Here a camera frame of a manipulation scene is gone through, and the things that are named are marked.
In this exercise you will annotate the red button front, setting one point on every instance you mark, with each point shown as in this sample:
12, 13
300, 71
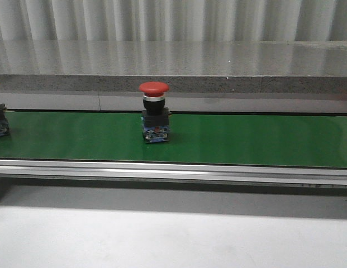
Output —
155, 116

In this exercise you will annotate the grey granite counter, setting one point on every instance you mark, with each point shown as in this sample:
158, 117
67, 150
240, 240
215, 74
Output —
261, 76

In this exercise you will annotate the green conveyor belt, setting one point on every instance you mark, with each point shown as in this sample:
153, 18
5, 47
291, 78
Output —
242, 139

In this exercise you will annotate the white curtain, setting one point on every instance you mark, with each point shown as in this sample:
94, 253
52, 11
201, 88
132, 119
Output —
174, 20

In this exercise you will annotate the aluminium conveyor frame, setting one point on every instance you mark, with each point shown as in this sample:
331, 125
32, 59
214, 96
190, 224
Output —
174, 173

